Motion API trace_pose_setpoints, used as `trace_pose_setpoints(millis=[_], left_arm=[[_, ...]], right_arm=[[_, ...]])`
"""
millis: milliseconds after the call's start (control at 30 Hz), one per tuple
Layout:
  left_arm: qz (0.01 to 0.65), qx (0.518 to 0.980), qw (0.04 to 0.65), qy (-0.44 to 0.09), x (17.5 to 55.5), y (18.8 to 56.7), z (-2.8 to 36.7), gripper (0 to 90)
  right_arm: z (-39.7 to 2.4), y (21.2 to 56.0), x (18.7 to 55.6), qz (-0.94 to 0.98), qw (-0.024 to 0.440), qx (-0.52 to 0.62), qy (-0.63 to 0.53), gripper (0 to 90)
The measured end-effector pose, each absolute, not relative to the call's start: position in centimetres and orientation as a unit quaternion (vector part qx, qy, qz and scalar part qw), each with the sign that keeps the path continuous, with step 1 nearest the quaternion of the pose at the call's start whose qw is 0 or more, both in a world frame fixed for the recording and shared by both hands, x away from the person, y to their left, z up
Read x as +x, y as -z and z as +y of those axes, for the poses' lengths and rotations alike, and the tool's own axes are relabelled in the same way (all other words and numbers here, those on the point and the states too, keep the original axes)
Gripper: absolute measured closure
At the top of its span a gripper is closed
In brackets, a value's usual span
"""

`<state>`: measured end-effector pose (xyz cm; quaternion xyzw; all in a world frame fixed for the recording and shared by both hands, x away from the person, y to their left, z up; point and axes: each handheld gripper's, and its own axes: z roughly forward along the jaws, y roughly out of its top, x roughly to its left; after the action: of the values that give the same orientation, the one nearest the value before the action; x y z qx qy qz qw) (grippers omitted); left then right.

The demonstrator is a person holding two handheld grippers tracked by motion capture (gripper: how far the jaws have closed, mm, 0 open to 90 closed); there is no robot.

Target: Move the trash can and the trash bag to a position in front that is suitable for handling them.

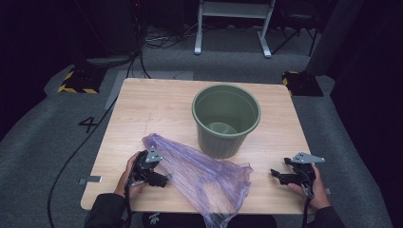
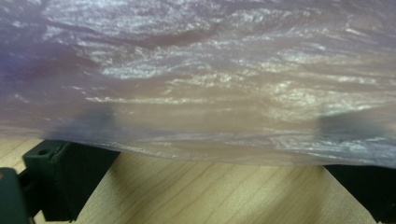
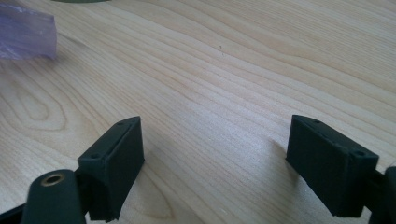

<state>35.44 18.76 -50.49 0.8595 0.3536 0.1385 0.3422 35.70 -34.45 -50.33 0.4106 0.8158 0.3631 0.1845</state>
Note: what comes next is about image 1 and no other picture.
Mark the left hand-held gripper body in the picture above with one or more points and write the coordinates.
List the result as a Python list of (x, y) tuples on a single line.
[(146, 166)]

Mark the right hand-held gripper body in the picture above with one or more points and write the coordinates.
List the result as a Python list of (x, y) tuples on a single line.
[(304, 175)]

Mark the purple plastic bag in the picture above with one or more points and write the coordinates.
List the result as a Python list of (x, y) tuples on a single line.
[(202, 177)]

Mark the green plastic bin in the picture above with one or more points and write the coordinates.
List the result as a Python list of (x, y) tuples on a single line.
[(221, 142)]

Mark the person's right hand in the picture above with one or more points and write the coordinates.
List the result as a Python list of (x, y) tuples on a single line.
[(320, 196)]

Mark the person's left hand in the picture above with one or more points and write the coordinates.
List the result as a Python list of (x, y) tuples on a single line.
[(125, 186)]

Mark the grey tape strip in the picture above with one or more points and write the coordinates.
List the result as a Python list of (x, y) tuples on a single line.
[(92, 179), (329, 191)]

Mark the person's black-clothed lap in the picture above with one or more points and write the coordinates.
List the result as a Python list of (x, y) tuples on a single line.
[(177, 221)]

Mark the black yellow striped base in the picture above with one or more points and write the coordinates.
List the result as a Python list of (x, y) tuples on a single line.
[(302, 84), (83, 80)]

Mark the grey pillar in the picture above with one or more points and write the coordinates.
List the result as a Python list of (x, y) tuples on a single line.
[(335, 34)]

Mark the dark equipment stand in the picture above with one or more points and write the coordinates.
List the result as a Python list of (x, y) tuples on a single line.
[(111, 31)]

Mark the black chair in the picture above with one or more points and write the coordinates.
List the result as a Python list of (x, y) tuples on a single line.
[(299, 19)]

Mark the white metal table frame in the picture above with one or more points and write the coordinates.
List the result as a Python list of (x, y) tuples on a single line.
[(234, 9)]

